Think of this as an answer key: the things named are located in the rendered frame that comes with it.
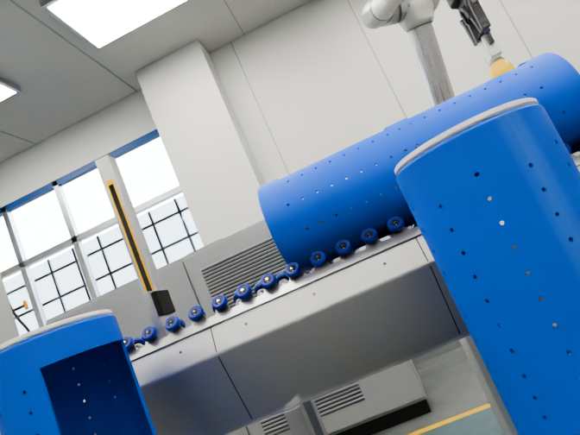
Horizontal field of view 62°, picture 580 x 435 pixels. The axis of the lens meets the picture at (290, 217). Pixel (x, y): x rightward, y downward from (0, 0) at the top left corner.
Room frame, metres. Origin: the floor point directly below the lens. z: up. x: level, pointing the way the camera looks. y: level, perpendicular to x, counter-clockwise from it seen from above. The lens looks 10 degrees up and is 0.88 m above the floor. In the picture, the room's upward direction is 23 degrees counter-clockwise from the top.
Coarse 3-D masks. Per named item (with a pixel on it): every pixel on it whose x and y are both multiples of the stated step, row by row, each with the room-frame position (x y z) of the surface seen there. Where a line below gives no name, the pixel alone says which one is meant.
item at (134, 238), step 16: (112, 160) 1.80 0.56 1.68; (112, 176) 1.77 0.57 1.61; (112, 192) 1.77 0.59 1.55; (128, 192) 1.83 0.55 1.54; (112, 208) 1.77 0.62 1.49; (128, 208) 1.77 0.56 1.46; (128, 224) 1.77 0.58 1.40; (128, 240) 1.77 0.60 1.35; (144, 240) 1.81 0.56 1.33; (144, 256) 1.77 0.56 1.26; (144, 272) 1.77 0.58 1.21; (144, 288) 1.77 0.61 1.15; (160, 288) 1.79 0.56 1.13
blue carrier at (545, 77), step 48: (480, 96) 1.21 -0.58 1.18; (528, 96) 1.17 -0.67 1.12; (576, 96) 1.16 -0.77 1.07; (384, 144) 1.24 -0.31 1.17; (576, 144) 1.24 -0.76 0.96; (288, 192) 1.27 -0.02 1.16; (336, 192) 1.24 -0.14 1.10; (384, 192) 1.23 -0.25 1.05; (288, 240) 1.27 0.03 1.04; (336, 240) 1.29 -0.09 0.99
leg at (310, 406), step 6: (306, 402) 1.46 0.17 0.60; (312, 402) 1.48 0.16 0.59; (306, 408) 1.47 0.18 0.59; (312, 408) 1.46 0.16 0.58; (312, 414) 1.46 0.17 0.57; (318, 414) 1.50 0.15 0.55; (312, 420) 1.46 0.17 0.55; (318, 420) 1.47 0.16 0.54; (312, 426) 1.47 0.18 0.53; (318, 426) 1.46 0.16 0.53; (324, 426) 1.50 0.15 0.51; (318, 432) 1.46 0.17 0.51; (324, 432) 1.47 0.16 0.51
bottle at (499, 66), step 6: (492, 60) 1.30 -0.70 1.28; (498, 60) 1.29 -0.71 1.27; (504, 60) 1.28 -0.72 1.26; (492, 66) 1.30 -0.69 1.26; (498, 66) 1.28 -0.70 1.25; (504, 66) 1.28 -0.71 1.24; (510, 66) 1.28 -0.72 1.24; (492, 72) 1.30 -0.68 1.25; (498, 72) 1.28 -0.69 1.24; (504, 72) 1.28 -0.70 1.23; (492, 78) 1.31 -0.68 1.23
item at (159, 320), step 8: (144, 296) 1.41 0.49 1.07; (152, 296) 1.41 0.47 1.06; (160, 296) 1.42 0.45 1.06; (168, 296) 1.48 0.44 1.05; (152, 304) 1.40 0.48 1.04; (160, 304) 1.41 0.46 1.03; (168, 304) 1.46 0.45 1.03; (152, 312) 1.41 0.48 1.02; (160, 312) 1.41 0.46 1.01; (168, 312) 1.44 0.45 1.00; (152, 320) 1.41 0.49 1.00; (160, 320) 1.41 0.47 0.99; (160, 328) 1.41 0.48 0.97; (160, 336) 1.41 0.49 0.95
